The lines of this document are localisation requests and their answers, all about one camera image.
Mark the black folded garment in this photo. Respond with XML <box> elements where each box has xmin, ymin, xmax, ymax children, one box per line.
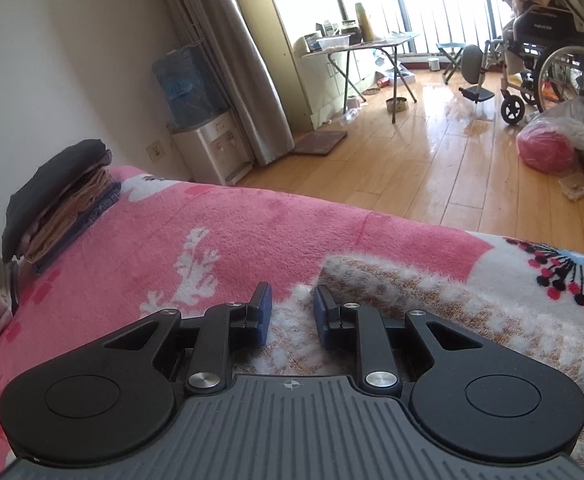
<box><xmin>1</xmin><ymin>139</ymin><xmax>112</xmax><ymax>263</ymax></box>

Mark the plastic bag with red contents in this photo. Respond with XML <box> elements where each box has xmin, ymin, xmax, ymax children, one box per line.
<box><xmin>516</xmin><ymin>96</ymin><xmax>584</xmax><ymax>177</ymax></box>

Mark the grey curtain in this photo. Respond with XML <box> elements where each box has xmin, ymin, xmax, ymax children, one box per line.
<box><xmin>147</xmin><ymin>0</ymin><xmax>297</xmax><ymax>167</ymax></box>

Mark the beige folded garment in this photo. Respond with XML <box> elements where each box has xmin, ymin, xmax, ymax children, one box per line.
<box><xmin>22</xmin><ymin>166</ymin><xmax>115</xmax><ymax>265</ymax></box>

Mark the tall olive bottle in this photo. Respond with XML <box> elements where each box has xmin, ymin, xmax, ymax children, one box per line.
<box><xmin>354</xmin><ymin>2</ymin><xmax>375</xmax><ymax>43</ymax></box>

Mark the wheelchair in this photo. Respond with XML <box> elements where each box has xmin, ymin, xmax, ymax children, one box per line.
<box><xmin>458</xmin><ymin>2</ymin><xmax>584</xmax><ymax>126</ymax></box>

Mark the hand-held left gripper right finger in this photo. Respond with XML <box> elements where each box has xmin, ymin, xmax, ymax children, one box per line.
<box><xmin>313</xmin><ymin>285</ymin><xmax>482</xmax><ymax>397</ymax></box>

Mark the folding stool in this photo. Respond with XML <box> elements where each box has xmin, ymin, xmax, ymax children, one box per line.
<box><xmin>436</xmin><ymin>41</ymin><xmax>467</xmax><ymax>84</ymax></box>

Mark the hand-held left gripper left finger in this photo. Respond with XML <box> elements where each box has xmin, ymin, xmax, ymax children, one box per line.
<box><xmin>103</xmin><ymin>282</ymin><xmax>273</xmax><ymax>395</ymax></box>

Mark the folding table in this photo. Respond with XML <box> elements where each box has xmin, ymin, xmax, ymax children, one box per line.
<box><xmin>301</xmin><ymin>31</ymin><xmax>421</xmax><ymax>125</ymax></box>

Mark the balcony railing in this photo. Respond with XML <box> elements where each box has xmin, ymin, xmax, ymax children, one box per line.
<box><xmin>352</xmin><ymin>0</ymin><xmax>515</xmax><ymax>56</ymax></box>

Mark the beige houndstooth fleece-lined cardigan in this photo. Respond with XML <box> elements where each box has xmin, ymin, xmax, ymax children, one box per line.
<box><xmin>252</xmin><ymin>255</ymin><xmax>584</xmax><ymax>466</ymax></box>

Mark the pink floral blanket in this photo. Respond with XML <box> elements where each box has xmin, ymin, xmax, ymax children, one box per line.
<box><xmin>0</xmin><ymin>165</ymin><xmax>584</xmax><ymax>478</ymax></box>

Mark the white plastic basin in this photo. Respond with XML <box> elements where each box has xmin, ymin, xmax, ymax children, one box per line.
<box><xmin>316</xmin><ymin>35</ymin><xmax>353</xmax><ymax>52</ymax></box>

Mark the white water dispenser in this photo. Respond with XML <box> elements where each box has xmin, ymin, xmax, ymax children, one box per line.
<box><xmin>171</xmin><ymin>110</ymin><xmax>253</xmax><ymax>187</ymax></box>

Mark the brown door mat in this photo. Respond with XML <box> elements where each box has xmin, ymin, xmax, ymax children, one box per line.
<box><xmin>291</xmin><ymin>130</ymin><xmax>349</xmax><ymax>157</ymax></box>

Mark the clear plastic food box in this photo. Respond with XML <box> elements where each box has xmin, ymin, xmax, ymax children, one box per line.
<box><xmin>558</xmin><ymin>172</ymin><xmax>584</xmax><ymax>202</ymax></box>

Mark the wall socket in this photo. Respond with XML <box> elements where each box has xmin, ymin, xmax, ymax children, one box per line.
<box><xmin>145</xmin><ymin>140</ymin><xmax>169</xmax><ymax>164</ymax></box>

